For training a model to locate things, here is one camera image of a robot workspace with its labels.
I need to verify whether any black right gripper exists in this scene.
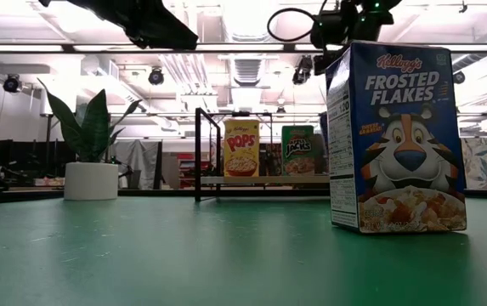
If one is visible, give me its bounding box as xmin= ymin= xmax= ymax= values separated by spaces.
xmin=310 ymin=0 xmax=402 ymax=77

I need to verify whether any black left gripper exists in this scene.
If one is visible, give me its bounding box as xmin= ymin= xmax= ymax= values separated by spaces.
xmin=38 ymin=0 xmax=200 ymax=51

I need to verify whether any green Apple Jacks cereal box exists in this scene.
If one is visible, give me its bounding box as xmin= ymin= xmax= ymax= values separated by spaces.
xmin=280 ymin=124 xmax=315 ymax=177

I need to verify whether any blue Frosted Flakes cereal box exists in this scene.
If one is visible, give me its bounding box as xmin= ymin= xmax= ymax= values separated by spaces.
xmin=325 ymin=40 xmax=468 ymax=235

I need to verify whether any yellow Corn Pops cereal box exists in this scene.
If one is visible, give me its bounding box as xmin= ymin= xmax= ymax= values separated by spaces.
xmin=224 ymin=118 xmax=261 ymax=178

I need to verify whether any grey covered cabinet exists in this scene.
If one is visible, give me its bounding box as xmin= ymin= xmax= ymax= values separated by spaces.
xmin=113 ymin=139 xmax=163 ymax=190

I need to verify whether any red tool cabinet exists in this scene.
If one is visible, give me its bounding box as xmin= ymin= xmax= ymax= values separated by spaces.
xmin=177 ymin=152 xmax=197 ymax=188

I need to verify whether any potted snake plant white pot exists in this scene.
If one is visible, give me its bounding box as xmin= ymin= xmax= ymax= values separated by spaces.
xmin=37 ymin=77 xmax=143 ymax=201

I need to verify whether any green table mat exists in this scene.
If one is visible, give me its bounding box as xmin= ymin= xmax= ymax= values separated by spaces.
xmin=0 ymin=195 xmax=487 ymax=306

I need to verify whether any black looped cable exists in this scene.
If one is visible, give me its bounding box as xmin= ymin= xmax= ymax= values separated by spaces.
xmin=267 ymin=7 xmax=325 ymax=43

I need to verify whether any ceiling ventilation duct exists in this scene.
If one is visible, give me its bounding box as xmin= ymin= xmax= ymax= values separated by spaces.
xmin=221 ymin=0 xmax=269 ymax=111

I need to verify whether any wooden shelf black metal frame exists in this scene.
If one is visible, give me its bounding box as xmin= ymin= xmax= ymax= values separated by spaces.
xmin=194 ymin=106 xmax=329 ymax=203

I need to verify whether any black metal table frame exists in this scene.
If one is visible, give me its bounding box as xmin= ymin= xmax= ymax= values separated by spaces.
xmin=0 ymin=186 xmax=487 ymax=206

